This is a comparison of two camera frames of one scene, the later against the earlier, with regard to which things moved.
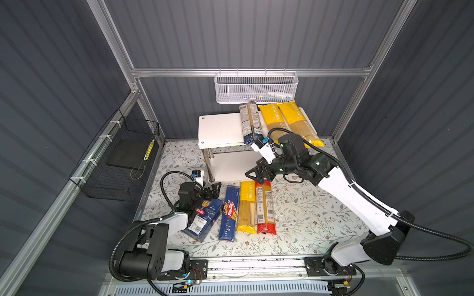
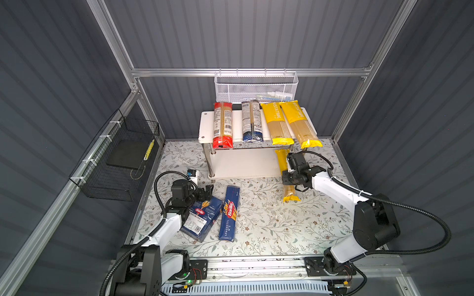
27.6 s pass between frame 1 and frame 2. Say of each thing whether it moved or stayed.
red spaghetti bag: moved
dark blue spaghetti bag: stayed
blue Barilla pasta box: stayed
